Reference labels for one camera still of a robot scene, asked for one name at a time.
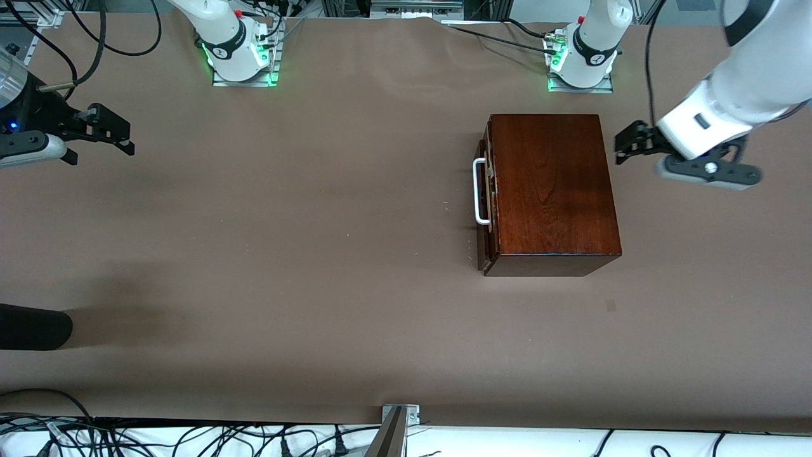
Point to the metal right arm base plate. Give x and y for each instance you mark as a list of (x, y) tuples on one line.
[(244, 83)]

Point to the silver metal bracket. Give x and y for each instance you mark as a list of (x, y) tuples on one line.
[(412, 416)]

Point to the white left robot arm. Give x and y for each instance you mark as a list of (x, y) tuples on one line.
[(761, 63)]

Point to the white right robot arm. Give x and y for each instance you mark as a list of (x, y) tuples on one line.
[(222, 32)]

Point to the brown paper table cover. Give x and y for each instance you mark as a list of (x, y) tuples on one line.
[(317, 254)]

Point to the grey device with ports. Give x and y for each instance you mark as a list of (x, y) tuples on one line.
[(412, 7)]

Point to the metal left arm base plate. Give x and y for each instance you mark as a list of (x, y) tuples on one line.
[(580, 89)]

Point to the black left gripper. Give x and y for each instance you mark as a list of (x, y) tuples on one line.
[(642, 140)]

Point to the dark camera mount post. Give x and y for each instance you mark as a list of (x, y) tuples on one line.
[(388, 441)]

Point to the black cylinder object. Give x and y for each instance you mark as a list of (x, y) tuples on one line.
[(32, 327)]

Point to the dark wooden drawer cabinet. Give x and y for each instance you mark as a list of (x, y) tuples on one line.
[(552, 190)]

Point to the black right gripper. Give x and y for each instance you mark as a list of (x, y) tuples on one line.
[(51, 114)]

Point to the aluminium frame profile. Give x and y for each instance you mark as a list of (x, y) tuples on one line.
[(38, 16)]

